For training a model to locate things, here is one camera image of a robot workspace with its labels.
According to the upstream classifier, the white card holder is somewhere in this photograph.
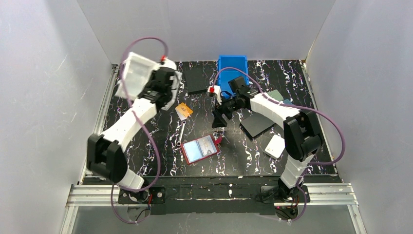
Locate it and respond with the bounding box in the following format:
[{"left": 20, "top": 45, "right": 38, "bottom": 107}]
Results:
[{"left": 264, "top": 135, "right": 285, "bottom": 159}]

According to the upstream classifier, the blue card holder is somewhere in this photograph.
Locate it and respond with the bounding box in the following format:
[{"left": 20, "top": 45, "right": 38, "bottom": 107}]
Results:
[{"left": 283, "top": 99, "right": 293, "bottom": 105}]

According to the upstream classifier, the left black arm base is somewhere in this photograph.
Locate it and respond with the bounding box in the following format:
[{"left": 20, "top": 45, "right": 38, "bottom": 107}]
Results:
[{"left": 117, "top": 186, "right": 166, "bottom": 205}]

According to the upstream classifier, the green card holder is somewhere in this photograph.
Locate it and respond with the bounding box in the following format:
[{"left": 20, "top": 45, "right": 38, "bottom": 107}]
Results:
[{"left": 267, "top": 90, "right": 284, "bottom": 101}]

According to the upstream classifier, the black notebook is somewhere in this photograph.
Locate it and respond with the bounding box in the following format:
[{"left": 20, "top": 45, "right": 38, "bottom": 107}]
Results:
[{"left": 240, "top": 112, "right": 275, "bottom": 139}]

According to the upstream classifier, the white divided tray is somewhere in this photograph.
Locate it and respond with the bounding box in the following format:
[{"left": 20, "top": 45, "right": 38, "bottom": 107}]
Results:
[{"left": 115, "top": 52, "right": 182, "bottom": 110}]

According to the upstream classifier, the red card holder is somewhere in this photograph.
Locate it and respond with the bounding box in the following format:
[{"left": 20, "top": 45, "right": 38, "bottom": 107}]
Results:
[{"left": 181, "top": 134, "right": 220, "bottom": 165}]

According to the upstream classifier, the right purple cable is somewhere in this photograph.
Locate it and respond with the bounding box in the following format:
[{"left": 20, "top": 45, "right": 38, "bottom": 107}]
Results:
[{"left": 213, "top": 67, "right": 346, "bottom": 223}]

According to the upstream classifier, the metal wrench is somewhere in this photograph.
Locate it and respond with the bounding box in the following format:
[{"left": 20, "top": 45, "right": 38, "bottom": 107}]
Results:
[{"left": 176, "top": 120, "right": 186, "bottom": 147}]

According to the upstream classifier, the orange credit card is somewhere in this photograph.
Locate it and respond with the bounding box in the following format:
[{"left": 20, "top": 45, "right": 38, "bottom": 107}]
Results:
[{"left": 177, "top": 103, "right": 193, "bottom": 118}]

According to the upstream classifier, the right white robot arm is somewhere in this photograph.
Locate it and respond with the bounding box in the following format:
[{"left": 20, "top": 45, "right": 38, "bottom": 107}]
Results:
[{"left": 207, "top": 77, "right": 324, "bottom": 192}]

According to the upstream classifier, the purple cable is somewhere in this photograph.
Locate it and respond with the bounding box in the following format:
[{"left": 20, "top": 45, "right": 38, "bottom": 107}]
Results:
[
  {"left": 213, "top": 67, "right": 346, "bottom": 223},
  {"left": 110, "top": 37, "right": 170, "bottom": 225}
]

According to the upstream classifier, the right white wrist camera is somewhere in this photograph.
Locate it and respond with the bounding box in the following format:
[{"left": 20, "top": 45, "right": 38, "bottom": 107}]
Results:
[{"left": 207, "top": 85, "right": 222, "bottom": 105}]

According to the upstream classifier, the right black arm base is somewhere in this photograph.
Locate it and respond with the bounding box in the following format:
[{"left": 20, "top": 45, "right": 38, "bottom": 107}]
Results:
[{"left": 255, "top": 185, "right": 311, "bottom": 222}]

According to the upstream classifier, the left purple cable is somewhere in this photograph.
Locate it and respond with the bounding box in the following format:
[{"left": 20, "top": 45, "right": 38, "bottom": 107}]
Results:
[{"left": 110, "top": 37, "right": 170, "bottom": 225}]

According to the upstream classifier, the aluminium frame rail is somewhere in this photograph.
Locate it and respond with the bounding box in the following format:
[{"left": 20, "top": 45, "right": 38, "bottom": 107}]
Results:
[{"left": 60, "top": 183, "right": 367, "bottom": 234}]

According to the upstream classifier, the blue plastic bin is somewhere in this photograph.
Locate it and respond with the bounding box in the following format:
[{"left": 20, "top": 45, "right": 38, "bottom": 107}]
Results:
[{"left": 217, "top": 55, "right": 249, "bottom": 95}]

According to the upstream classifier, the black foam pad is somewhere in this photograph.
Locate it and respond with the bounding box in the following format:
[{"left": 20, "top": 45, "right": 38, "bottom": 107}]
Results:
[{"left": 183, "top": 68, "right": 208, "bottom": 95}]

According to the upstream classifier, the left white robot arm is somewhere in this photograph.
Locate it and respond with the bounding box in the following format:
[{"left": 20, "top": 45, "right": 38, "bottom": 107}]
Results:
[{"left": 86, "top": 66, "right": 182, "bottom": 192}]

